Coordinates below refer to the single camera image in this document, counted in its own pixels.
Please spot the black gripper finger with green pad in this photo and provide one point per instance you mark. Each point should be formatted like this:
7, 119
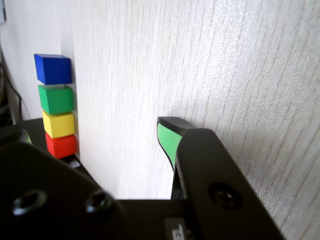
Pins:
212, 175
50, 200

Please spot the red wooden cube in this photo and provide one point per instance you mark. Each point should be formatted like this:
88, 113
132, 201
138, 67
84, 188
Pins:
60, 146

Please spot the yellow wooden cube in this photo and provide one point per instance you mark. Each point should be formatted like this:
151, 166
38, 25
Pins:
58, 125

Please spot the green wooden cube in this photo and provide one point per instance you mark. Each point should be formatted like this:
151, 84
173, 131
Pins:
56, 100

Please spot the blue wooden cube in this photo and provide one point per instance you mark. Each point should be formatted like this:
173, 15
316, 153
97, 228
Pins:
53, 70

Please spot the black cardboard box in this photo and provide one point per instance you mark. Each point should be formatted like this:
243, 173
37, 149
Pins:
36, 126

